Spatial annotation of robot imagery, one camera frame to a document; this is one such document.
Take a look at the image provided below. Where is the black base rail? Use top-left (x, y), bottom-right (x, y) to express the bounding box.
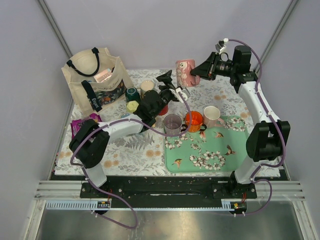
top-left (80, 176), bottom-right (257, 209)

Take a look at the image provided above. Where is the small pale pink mug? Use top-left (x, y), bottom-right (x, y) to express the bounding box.
top-left (203, 106), bottom-right (225, 128)

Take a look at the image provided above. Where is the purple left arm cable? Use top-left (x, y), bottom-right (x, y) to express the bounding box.
top-left (70, 96), bottom-right (193, 230)

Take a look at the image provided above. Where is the pink box in bag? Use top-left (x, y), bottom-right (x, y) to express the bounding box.
top-left (93, 68), bottom-right (112, 83)

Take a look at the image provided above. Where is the tall pink floral mug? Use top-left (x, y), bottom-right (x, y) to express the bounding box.
top-left (175, 59), bottom-right (200, 87)

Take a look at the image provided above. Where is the lilac mug black handle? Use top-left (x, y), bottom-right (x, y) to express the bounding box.
top-left (163, 114), bottom-right (188, 136)

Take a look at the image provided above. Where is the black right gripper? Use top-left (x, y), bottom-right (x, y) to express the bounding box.
top-left (189, 52), bottom-right (236, 82)

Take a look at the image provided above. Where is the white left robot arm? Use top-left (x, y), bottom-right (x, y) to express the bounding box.
top-left (69, 70), bottom-right (190, 198)

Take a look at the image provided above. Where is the cream floral mug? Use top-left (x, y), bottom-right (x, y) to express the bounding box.
top-left (140, 80), bottom-right (155, 99)

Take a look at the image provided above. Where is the green hummingbird tray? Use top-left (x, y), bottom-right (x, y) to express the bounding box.
top-left (164, 115), bottom-right (249, 174)

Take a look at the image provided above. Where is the purple snack packet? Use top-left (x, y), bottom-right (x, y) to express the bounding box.
top-left (70, 113), bottom-right (102, 139)

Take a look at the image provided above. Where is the lime green mug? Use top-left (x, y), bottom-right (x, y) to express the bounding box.
top-left (126, 100), bottom-right (139, 114)

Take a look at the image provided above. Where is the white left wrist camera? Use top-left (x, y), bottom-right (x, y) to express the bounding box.
top-left (173, 86), bottom-right (190, 103)

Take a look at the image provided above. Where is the beige canvas tote bag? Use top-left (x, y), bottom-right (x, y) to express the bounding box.
top-left (61, 47), bottom-right (134, 116)

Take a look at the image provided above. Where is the floral table mat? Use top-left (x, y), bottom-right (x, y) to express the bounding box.
top-left (56, 68), bottom-right (281, 177)

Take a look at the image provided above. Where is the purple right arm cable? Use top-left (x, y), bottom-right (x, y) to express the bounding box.
top-left (228, 38), bottom-right (287, 217)

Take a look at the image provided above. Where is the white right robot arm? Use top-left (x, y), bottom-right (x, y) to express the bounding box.
top-left (190, 41), bottom-right (291, 198)

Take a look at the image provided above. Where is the blue glazed mug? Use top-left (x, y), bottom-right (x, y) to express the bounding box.
top-left (120, 112), bottom-right (131, 119)

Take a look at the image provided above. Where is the red mug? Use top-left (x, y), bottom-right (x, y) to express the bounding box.
top-left (158, 105), bottom-right (169, 116)

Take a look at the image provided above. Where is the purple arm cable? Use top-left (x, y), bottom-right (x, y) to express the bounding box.
top-left (70, 96), bottom-right (193, 230)
top-left (228, 38), bottom-right (287, 217)

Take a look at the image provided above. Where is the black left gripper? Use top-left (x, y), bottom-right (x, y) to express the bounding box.
top-left (152, 70), bottom-right (177, 117)

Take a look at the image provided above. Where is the dark green mug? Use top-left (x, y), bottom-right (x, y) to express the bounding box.
top-left (125, 87), bottom-right (141, 103)

